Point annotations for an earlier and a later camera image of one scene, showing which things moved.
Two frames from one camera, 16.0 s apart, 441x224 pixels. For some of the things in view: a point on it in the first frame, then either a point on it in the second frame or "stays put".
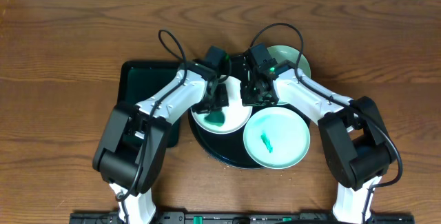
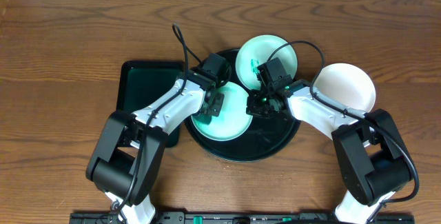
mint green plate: x=276 y=137 to x=233 y=122
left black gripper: x=218 y=99 stays put
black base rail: x=238 y=218 stays put
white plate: x=237 y=115 to x=346 y=85
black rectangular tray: x=140 y=80 stays put
